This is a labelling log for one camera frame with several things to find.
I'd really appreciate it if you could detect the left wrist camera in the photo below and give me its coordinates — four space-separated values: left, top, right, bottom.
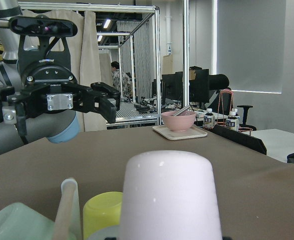
9 16 78 38

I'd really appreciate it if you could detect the tea bottle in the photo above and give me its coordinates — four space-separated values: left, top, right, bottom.
225 111 239 131
203 108 215 129
233 108 240 123

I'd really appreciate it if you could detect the cream plastic tray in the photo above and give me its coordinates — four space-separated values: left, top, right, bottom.
152 125 207 141

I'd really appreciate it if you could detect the black flat bar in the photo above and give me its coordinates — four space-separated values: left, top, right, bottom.
211 125 267 155

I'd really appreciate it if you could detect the aluminium frame post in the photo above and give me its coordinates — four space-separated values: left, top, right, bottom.
182 0 189 106

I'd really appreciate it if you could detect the pink bowl of ice cubes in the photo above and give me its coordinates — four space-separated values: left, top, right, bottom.
161 111 196 132

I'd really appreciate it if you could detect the yellow cup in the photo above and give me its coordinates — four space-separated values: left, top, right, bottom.
83 191 123 240

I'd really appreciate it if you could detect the light green plastic cup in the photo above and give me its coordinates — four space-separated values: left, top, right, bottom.
0 202 55 240

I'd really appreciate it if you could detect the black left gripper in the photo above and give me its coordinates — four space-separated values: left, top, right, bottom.
0 35 121 137

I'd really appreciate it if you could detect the white wire cup holder rack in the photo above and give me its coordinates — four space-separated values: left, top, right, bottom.
52 178 83 240

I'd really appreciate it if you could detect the person in patterned shirt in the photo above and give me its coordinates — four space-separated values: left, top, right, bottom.
111 61 132 97

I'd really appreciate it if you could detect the black office chair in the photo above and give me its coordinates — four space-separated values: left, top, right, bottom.
206 74 251 125

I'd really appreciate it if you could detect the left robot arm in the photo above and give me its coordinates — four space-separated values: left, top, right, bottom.
0 0 120 155

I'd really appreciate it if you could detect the pink plastic cup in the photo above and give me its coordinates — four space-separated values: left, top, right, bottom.
119 150 222 240

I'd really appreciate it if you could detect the copper wire bottle rack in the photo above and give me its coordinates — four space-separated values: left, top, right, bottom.
217 88 256 135

